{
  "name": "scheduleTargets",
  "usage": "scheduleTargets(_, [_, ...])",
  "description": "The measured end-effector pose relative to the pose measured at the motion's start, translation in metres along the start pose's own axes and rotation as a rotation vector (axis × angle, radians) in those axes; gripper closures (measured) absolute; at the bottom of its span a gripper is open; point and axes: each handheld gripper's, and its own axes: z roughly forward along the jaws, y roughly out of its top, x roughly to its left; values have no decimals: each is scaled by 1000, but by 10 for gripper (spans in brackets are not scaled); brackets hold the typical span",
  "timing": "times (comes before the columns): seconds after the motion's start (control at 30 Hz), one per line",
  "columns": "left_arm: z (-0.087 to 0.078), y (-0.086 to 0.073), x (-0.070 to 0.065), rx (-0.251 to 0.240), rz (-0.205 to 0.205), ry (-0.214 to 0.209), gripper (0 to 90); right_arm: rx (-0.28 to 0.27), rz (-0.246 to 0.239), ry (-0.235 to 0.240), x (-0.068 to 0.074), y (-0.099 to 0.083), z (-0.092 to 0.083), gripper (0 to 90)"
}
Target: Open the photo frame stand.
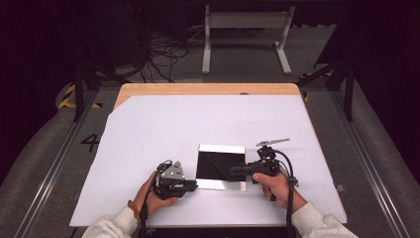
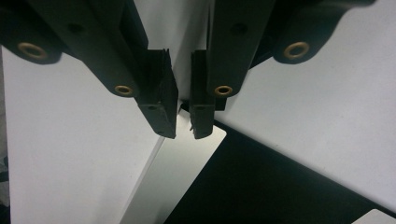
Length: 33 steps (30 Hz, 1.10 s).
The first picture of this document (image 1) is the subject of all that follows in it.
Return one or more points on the white metal stand frame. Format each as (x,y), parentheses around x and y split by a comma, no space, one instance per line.
(246,20)

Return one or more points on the black metal stand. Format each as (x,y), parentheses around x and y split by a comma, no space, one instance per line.
(348,92)
(78,89)

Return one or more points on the yellow black hazard tape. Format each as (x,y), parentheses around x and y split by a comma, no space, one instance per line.
(67,95)
(307,97)

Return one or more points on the person's right hand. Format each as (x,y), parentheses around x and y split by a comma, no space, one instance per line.
(279,190)

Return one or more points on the aluminium floor rail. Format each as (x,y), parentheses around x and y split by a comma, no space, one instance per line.
(52,172)
(366,172)

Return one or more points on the white table cover sheet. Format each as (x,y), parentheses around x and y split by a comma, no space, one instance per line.
(198,125)

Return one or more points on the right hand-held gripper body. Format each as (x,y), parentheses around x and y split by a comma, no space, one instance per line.
(265,167)

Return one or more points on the person's left hand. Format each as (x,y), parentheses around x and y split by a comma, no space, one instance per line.
(147,201)

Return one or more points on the small silver floor bracket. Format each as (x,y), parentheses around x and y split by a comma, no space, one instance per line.
(340,187)

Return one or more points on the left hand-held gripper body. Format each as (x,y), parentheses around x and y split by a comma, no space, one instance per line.
(171,180)

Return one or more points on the black cloth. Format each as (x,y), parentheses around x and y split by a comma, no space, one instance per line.
(211,165)

